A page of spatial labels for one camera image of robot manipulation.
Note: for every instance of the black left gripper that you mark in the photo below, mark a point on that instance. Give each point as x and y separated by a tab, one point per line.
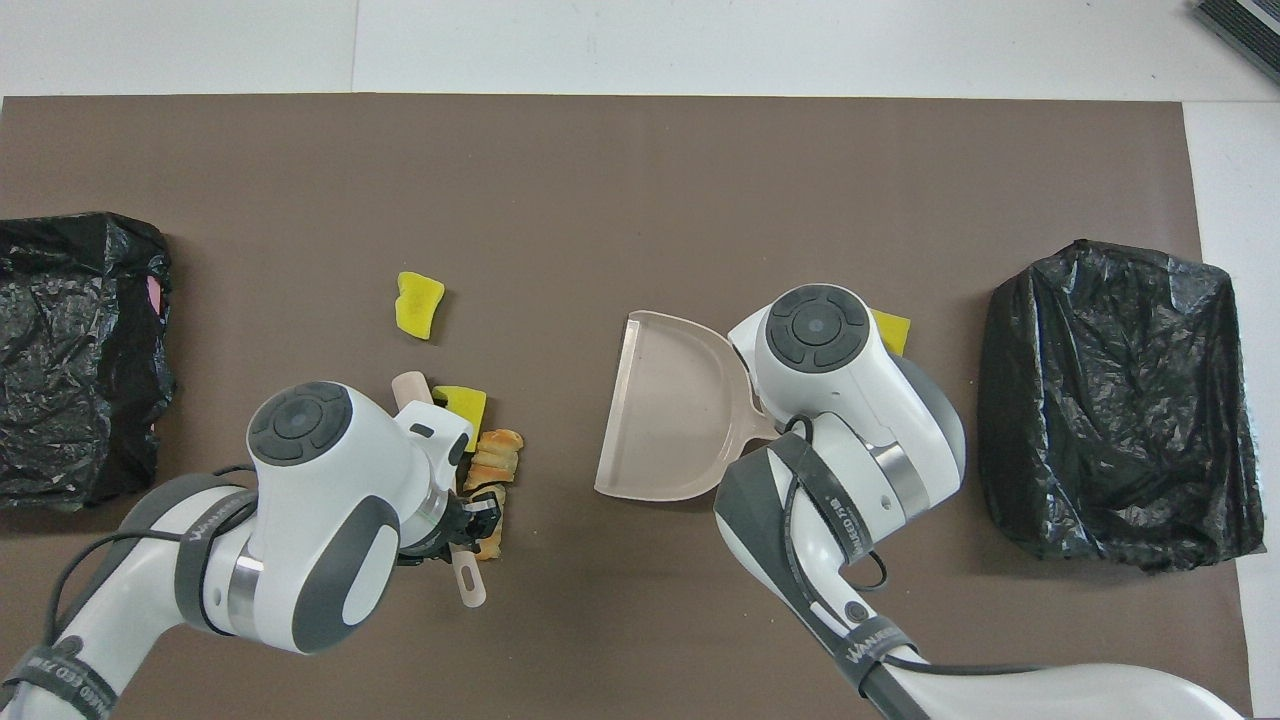
430	545

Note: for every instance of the striped croissant piece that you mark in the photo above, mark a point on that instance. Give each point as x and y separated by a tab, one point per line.
497	455
490	546

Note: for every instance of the beige hand brush black bristles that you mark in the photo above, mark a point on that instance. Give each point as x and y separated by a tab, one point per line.
470	585

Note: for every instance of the yellow sponge piece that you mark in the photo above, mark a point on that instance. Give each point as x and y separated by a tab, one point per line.
418	305
465	403
893	330

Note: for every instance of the beige plastic dustpan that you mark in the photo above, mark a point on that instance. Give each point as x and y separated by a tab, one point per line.
660	410

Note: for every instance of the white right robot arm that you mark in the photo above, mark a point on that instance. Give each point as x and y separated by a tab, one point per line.
820	340

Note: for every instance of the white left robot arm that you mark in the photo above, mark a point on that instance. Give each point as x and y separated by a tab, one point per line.
330	470

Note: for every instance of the black bag-lined bin pink patch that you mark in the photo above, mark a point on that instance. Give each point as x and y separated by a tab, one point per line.
60	290

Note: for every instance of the brown table mat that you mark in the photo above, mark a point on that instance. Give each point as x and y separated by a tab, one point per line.
600	180

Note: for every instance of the grey ribbed device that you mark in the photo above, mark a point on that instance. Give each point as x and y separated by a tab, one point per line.
1240	30

